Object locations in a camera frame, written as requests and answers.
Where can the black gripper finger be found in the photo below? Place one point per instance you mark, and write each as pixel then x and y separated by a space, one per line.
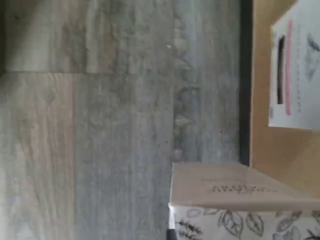
pixel 171 232

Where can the white tea box pink strip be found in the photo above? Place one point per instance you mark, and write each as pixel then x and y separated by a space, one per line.
pixel 300 75

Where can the white tea box green strip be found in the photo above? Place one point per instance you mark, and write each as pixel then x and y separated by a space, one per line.
pixel 237 185

